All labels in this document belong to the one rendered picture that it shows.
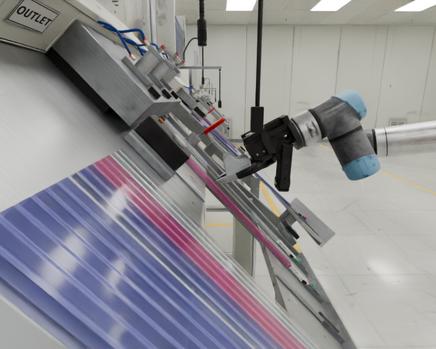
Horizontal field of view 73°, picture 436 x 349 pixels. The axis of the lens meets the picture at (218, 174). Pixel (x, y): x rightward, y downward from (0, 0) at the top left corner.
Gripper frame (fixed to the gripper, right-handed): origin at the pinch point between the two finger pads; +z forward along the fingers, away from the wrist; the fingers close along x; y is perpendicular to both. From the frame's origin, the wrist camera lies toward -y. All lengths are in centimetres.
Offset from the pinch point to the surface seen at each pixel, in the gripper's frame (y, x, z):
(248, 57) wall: 71, -749, -135
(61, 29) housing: 33.3, 28.7, 5.6
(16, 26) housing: 32.9, 35.4, 7.3
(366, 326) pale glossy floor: -121, -62, -24
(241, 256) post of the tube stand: -36.1, -29.1, 9.9
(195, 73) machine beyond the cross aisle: 68, -437, 1
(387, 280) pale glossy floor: -137, -103, -54
